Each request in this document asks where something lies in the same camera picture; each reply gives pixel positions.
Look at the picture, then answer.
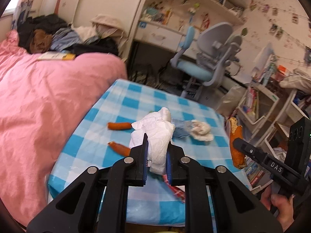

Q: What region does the red white snack bag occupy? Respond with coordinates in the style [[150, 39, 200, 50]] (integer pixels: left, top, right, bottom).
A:
[[162, 175, 186, 203]]

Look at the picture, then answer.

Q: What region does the beige wrapper paper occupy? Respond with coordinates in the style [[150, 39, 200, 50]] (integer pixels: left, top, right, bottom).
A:
[[189, 119, 214, 142]]

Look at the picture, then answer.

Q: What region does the blue milk carton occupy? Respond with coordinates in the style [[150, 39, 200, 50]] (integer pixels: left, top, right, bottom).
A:
[[171, 119, 192, 138]]

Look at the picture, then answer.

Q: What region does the white plastic bag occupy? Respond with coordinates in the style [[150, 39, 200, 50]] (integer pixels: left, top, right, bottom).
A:
[[129, 107, 175, 175]]

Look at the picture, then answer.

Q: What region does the person's right hand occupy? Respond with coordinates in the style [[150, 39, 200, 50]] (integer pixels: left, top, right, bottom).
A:
[[260, 185, 294, 232]]

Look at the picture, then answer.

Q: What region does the white bookshelf cart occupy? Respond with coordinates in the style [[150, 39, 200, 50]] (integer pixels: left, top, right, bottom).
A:
[[237, 60, 311, 195]]

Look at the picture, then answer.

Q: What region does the blue checkered tablecloth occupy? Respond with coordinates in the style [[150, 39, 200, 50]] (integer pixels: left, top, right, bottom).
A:
[[47, 78, 252, 226]]

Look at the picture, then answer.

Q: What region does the clear plastic bag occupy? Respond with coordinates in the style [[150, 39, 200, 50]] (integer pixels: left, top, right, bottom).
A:
[[216, 86, 246, 117]]

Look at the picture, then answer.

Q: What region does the pink duvet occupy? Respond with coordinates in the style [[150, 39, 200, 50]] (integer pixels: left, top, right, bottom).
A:
[[1, 30, 127, 226]]

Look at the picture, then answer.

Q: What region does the grey blue office chair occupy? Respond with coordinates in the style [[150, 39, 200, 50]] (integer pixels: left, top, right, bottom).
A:
[[170, 22, 242, 101]]

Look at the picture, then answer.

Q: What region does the yellow book on bed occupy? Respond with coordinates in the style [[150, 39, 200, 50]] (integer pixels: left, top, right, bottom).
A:
[[37, 52, 75, 61]]

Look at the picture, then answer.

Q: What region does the pile of clothes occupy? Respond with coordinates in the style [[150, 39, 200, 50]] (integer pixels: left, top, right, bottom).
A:
[[14, 14, 128, 56]]

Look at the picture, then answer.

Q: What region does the white desk with drawers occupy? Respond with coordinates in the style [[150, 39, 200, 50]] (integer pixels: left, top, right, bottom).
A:
[[134, 0, 247, 52]]

